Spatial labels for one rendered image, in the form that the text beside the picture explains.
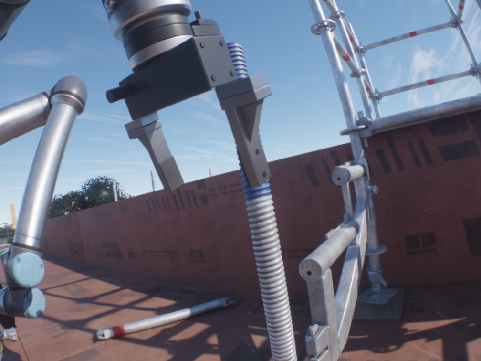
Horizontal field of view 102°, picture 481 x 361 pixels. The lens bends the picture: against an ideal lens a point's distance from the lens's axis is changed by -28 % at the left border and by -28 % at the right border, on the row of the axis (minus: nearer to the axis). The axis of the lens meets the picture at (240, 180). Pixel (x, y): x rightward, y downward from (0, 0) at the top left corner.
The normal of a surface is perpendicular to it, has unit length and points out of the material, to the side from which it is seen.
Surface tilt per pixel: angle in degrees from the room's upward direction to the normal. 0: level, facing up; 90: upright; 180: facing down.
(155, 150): 97
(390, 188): 90
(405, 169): 90
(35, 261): 95
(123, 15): 116
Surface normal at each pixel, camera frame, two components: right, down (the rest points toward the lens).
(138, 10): 0.03, 0.35
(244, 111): -0.51, 0.45
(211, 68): 0.80, -0.06
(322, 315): -0.59, 0.08
